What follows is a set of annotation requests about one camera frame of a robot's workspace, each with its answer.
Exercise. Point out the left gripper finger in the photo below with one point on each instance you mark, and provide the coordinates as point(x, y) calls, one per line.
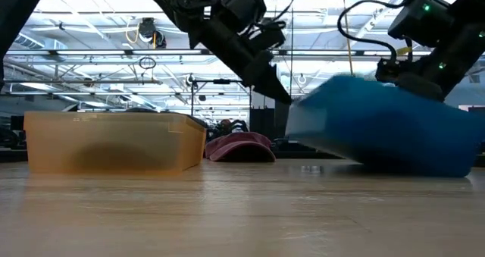
point(265, 75)

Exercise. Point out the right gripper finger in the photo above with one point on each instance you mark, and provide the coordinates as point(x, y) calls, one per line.
point(420, 85)

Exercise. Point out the blue plastic bin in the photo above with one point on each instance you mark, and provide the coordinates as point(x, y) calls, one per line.
point(379, 128)

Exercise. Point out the maroon baseball cap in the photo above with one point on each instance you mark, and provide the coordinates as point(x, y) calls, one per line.
point(238, 147)

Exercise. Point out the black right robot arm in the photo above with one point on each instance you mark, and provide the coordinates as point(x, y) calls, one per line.
point(473, 14)

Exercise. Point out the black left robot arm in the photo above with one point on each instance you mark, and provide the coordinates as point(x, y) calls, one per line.
point(182, 1)

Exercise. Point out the black perforated equipment box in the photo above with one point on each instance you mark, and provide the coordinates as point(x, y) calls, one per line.
point(265, 122)

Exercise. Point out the translucent orange plastic bin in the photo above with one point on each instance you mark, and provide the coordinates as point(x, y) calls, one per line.
point(45, 143)

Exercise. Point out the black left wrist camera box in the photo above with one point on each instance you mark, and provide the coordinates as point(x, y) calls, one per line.
point(242, 3)

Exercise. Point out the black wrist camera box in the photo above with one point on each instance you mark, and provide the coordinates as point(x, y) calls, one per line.
point(242, 3)
point(417, 18)

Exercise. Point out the black background stand frame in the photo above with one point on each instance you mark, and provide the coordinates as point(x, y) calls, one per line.
point(221, 81)

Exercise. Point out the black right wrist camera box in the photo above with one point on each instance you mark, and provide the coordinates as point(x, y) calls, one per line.
point(417, 18)

